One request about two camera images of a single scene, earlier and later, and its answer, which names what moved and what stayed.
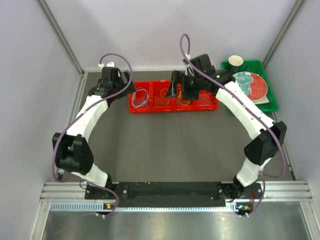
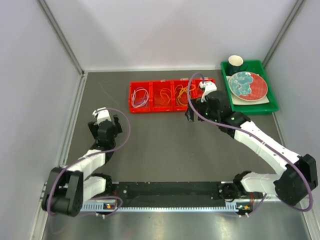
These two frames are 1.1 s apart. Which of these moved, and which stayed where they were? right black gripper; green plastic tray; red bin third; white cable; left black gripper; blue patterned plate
Moved: left black gripper; right black gripper
Stayed: red bin third; blue patterned plate; white cable; green plastic tray
